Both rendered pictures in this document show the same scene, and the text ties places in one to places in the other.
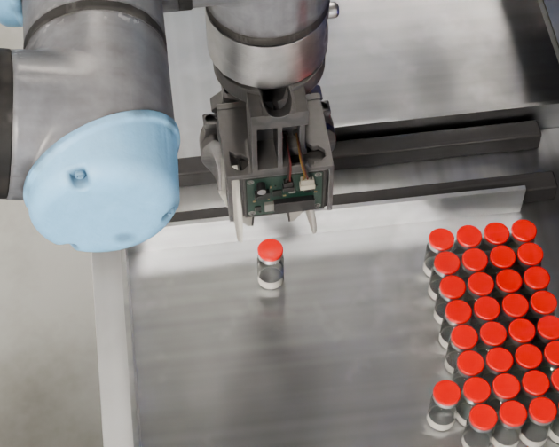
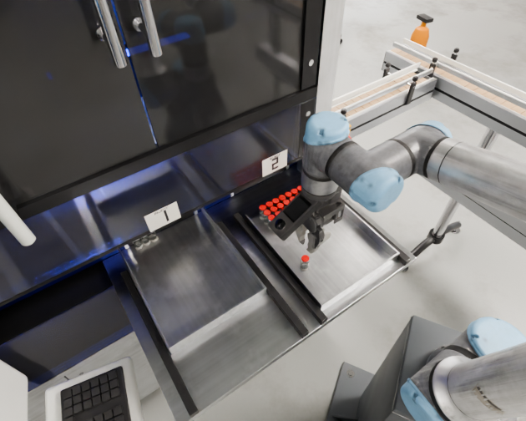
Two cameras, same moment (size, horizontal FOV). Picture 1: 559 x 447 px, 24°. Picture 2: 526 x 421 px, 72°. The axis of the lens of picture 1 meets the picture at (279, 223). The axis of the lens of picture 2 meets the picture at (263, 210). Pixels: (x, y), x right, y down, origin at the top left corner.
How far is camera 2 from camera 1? 0.97 m
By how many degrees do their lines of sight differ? 62
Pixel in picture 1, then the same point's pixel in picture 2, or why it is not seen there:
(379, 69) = (209, 272)
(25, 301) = not seen: outside the picture
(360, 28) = (194, 285)
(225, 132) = (331, 210)
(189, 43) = (224, 338)
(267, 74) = not seen: hidden behind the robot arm
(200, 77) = (238, 326)
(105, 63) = (414, 132)
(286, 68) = not seen: hidden behind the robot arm
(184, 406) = (356, 269)
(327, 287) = (298, 253)
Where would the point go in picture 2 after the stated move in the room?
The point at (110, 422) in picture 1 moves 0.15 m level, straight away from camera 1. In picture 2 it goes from (373, 285) to (335, 325)
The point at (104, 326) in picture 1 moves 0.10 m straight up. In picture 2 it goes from (347, 302) to (354, 282)
